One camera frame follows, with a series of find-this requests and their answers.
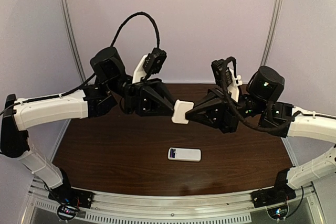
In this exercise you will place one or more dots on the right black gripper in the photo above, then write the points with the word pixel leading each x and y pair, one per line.
pixel 226 114

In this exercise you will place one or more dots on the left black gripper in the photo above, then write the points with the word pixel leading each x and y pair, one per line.
pixel 140 99

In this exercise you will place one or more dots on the white battery cover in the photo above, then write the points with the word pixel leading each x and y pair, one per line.
pixel 180 110

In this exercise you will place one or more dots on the white remote control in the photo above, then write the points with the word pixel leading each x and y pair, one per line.
pixel 185 154

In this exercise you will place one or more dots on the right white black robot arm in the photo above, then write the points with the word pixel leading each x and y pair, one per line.
pixel 258 108

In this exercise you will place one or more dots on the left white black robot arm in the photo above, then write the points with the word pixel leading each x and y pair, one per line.
pixel 86 101

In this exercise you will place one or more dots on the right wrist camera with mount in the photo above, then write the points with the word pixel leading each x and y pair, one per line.
pixel 225 74

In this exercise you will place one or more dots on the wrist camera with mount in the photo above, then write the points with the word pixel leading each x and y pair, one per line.
pixel 225 74
pixel 150 64

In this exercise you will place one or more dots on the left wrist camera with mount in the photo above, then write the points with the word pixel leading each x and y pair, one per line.
pixel 150 64

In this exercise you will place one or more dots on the front aluminium rail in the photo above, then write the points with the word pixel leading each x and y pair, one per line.
pixel 220 208

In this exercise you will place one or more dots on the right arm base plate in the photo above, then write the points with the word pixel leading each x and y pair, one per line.
pixel 271 196

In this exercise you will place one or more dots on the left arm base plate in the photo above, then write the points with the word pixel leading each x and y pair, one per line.
pixel 74 197

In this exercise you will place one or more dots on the right aluminium frame post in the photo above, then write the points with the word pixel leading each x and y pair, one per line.
pixel 276 11

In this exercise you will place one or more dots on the aluminium frame post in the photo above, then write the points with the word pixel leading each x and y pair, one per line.
pixel 276 11
pixel 72 40

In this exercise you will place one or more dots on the left aluminium frame post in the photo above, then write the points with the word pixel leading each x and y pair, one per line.
pixel 72 40

